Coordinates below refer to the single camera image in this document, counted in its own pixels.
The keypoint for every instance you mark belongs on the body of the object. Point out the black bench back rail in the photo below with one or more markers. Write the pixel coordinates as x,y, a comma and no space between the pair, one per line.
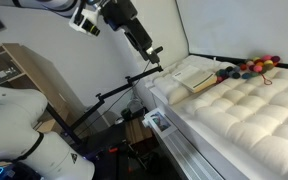
217,57

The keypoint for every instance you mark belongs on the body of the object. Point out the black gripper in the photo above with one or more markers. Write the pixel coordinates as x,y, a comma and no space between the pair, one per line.
119,13

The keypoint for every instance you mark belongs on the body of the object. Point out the white bench base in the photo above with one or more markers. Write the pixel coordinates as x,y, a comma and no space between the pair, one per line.
197,143

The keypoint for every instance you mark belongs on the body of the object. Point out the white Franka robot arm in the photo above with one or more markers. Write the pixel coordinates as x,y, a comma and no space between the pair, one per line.
14,133

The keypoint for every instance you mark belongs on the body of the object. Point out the black stereo camera bar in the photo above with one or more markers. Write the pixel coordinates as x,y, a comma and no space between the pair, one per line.
159,49

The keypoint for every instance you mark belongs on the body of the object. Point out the black low platform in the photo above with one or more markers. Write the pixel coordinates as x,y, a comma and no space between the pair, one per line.
104,140

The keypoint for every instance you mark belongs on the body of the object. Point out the brown wooden side table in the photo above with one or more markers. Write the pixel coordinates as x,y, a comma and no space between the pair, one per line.
137,131

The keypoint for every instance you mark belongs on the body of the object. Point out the white framed photo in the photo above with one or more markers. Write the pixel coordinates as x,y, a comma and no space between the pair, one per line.
160,121

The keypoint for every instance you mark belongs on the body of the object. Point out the light wooden shelf unit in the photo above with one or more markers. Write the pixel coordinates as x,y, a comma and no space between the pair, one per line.
34,66

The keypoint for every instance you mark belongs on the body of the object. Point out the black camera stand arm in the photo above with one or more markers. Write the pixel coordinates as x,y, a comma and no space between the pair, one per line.
117,90

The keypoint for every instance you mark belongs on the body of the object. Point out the grey devices on shelf board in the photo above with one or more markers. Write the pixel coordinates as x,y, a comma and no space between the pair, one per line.
0,71

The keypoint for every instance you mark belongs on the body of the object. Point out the large white tufted cushion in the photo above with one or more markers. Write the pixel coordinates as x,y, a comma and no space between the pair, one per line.
257,113

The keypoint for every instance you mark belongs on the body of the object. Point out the small red tool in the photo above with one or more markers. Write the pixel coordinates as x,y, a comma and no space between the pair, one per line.
113,150

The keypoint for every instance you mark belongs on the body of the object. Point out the grey round jar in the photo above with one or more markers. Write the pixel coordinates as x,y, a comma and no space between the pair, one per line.
136,106

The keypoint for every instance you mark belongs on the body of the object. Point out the colorful felt ball garland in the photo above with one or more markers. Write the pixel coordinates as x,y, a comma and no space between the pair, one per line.
257,68

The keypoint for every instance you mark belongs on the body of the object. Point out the white book with green stripe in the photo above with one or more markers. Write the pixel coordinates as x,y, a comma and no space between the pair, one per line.
194,78

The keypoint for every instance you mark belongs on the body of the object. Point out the black round gadget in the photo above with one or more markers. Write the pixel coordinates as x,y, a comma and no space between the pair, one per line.
126,114

